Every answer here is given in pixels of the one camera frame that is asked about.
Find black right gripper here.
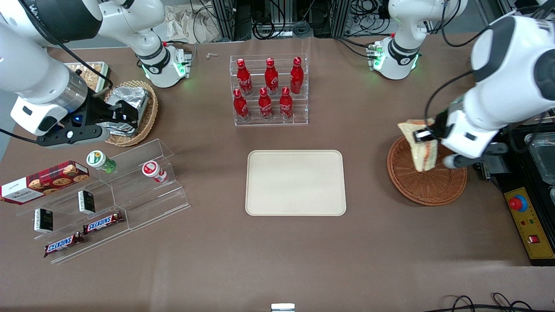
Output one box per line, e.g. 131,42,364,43
65,92,140,130

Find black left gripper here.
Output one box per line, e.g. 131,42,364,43
413,106,456,144

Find triangle sandwich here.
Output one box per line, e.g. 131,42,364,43
397,119,439,173

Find light oval wicker basket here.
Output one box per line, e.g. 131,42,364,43
103,80,159,147

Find brown round wicker basket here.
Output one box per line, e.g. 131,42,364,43
387,136,468,207

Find beige plastic tray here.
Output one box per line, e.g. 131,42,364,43
245,150,347,217

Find silver foil packet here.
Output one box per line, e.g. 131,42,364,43
106,86,150,114
96,121,140,137

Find green small drink bottle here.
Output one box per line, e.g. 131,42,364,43
86,150,118,174

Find clear box of crackers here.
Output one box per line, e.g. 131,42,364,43
64,61,111,94

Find red small drink bottle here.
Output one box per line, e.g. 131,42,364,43
142,160,168,184

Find clear acrylic stepped shelf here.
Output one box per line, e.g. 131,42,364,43
16,138,191,265

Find black machine base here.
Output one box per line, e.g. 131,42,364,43
493,123,555,266

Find small black chocolate box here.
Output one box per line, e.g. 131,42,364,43
78,189,96,215
33,208,54,234

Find red tartan cookie box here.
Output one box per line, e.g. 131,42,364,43
0,160,91,205

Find Snickers chocolate bar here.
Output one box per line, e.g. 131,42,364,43
82,211,124,235
43,231,85,259

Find beige cloth bag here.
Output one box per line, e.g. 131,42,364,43
164,3,227,44

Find red cola bottle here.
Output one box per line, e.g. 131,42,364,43
290,56,304,95
236,58,253,96
258,87,274,121
279,86,294,120
264,57,280,95
233,88,250,122

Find clear acrylic bottle rack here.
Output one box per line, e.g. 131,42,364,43
229,54,309,127

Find yellow control panel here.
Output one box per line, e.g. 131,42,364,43
503,187,555,261

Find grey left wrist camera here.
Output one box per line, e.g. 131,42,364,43
442,143,509,170

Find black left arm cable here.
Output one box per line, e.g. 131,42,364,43
424,69,475,128

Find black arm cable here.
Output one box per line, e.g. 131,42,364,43
424,69,475,128
20,0,114,95

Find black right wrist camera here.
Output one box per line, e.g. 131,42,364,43
36,125,110,149

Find black metal bracket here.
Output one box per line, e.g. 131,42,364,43
478,158,500,179

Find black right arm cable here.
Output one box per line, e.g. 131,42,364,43
20,0,114,95

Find black camera cable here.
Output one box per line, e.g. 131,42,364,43
0,128,39,143

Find aluminium frame rack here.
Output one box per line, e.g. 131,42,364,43
212,0,349,40

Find black floor cables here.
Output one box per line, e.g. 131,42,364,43
433,292,555,312

